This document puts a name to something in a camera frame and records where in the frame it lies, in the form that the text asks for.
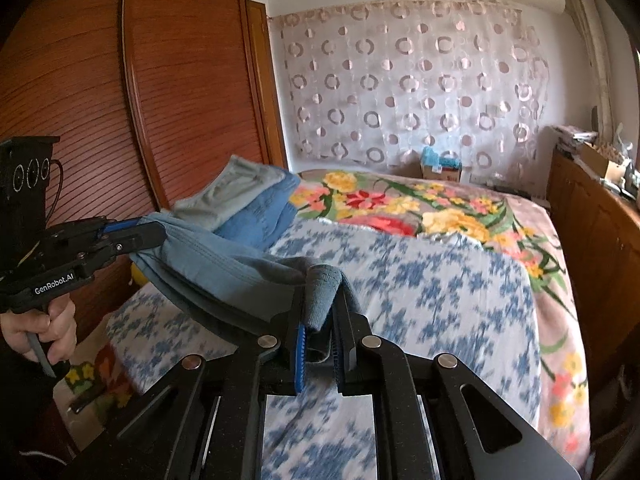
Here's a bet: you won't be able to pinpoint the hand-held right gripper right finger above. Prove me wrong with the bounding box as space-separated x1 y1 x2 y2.
331 290 595 480

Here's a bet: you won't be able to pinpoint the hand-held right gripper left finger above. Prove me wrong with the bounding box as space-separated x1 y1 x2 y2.
60 284 308 480

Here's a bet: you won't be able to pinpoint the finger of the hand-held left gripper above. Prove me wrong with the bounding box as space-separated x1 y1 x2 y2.
97 217 149 237
100 224 167 262

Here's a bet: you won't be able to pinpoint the blue-grey short pants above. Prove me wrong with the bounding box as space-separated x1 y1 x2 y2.
129 211 361 363

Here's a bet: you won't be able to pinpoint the person's left forearm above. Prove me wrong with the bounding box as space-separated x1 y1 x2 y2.
0 337 58 466

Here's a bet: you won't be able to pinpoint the folded grey-green pants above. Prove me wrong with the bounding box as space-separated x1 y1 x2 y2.
172 155 288 233

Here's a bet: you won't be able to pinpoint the person's left hand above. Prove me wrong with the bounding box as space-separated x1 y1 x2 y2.
0 299 77 367

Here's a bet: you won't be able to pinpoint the wooden slatted wardrobe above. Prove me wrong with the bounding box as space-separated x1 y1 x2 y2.
0 0 288 341

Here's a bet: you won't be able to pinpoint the pink flowered blanket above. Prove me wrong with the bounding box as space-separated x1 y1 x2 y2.
62 169 593 466

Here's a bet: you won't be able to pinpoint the small cardboard box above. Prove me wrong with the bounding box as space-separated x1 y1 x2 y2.
421 162 462 184

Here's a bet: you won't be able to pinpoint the long wooden cabinet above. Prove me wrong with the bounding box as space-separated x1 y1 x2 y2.
547 152 640 351

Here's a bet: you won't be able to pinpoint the circle patterned sheer curtain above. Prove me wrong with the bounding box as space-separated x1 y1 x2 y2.
270 0 551 171

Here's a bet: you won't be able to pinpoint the stack of papers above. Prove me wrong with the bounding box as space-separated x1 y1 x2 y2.
550 124 598 153

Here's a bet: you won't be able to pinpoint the open flat cardboard box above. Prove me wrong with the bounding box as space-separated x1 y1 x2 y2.
580 142 632 183

